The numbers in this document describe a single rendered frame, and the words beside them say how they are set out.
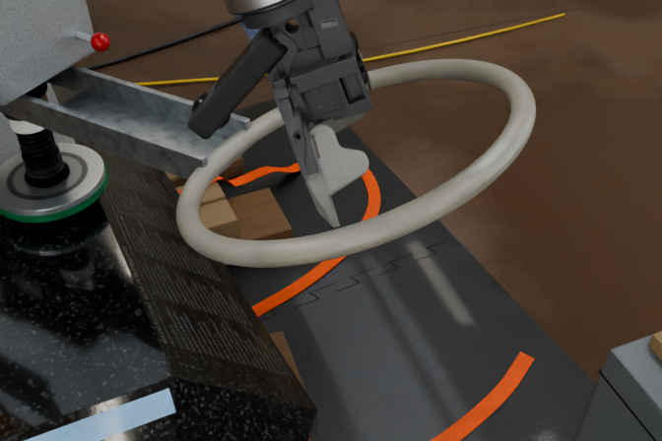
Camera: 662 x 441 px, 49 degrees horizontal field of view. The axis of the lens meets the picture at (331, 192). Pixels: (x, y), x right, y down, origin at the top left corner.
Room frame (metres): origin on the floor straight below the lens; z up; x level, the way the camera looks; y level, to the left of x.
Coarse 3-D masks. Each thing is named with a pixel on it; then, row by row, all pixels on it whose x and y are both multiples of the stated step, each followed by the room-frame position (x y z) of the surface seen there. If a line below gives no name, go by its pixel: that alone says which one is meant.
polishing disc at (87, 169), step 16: (64, 144) 1.20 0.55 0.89; (16, 160) 1.15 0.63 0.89; (64, 160) 1.15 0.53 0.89; (80, 160) 1.15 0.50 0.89; (96, 160) 1.15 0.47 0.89; (0, 176) 1.10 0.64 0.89; (16, 176) 1.10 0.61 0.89; (80, 176) 1.10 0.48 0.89; (96, 176) 1.10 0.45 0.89; (0, 192) 1.05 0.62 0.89; (16, 192) 1.05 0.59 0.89; (32, 192) 1.05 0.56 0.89; (48, 192) 1.05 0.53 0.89; (64, 192) 1.05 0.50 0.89; (80, 192) 1.05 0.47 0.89; (16, 208) 1.00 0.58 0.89; (32, 208) 1.00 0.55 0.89; (48, 208) 1.00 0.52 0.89; (64, 208) 1.01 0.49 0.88
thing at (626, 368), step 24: (648, 336) 0.74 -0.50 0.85; (624, 360) 0.69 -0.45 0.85; (648, 360) 0.69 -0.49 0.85; (600, 384) 0.70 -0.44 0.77; (624, 384) 0.67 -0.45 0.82; (648, 384) 0.64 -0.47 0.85; (600, 408) 0.69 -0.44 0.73; (624, 408) 0.65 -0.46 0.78; (648, 408) 0.62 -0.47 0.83; (600, 432) 0.67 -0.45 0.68; (624, 432) 0.63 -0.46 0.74; (648, 432) 0.60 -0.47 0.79
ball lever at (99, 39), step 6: (78, 36) 1.10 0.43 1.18; (84, 36) 1.10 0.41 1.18; (90, 36) 1.09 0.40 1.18; (96, 36) 1.08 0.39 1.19; (102, 36) 1.08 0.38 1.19; (90, 42) 1.09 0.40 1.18; (96, 42) 1.07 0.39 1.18; (102, 42) 1.08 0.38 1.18; (108, 42) 1.08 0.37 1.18; (96, 48) 1.07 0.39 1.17; (102, 48) 1.07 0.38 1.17
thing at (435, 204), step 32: (416, 64) 0.97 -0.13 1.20; (448, 64) 0.94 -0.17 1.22; (480, 64) 0.89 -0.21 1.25; (512, 96) 0.76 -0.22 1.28; (256, 128) 0.93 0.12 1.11; (512, 128) 0.67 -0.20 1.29; (224, 160) 0.86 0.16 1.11; (480, 160) 0.62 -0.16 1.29; (512, 160) 0.63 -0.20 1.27; (192, 192) 0.76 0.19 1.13; (448, 192) 0.58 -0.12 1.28; (192, 224) 0.66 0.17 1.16; (352, 224) 0.56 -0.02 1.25; (384, 224) 0.55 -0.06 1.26; (416, 224) 0.55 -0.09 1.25; (224, 256) 0.58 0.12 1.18; (256, 256) 0.56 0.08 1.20; (288, 256) 0.54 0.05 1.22; (320, 256) 0.54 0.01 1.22
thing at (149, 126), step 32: (32, 96) 1.01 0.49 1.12; (96, 96) 1.08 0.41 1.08; (128, 96) 1.04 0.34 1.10; (160, 96) 1.00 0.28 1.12; (64, 128) 0.96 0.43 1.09; (96, 128) 0.93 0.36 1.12; (128, 128) 0.97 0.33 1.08; (160, 128) 0.97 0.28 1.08; (224, 128) 0.94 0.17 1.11; (160, 160) 0.87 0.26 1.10; (192, 160) 0.83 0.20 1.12
